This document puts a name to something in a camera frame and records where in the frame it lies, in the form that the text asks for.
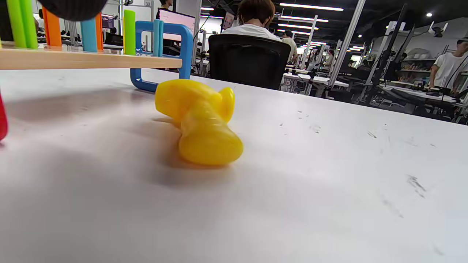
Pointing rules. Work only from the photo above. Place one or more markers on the person's right hand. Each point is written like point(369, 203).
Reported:
point(73, 9)

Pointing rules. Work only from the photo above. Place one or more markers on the rainbow wooden hammer bench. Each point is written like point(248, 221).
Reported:
point(91, 58)

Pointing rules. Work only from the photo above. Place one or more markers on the yellow plastic toy hammer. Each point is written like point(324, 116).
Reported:
point(199, 120)

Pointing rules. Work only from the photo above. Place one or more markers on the computer monitor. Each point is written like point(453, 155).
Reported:
point(177, 22)

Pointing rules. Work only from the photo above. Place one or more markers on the black mesh office chair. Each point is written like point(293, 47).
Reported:
point(248, 62)

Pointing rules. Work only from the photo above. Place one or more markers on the white office desk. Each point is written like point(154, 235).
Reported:
point(314, 81)

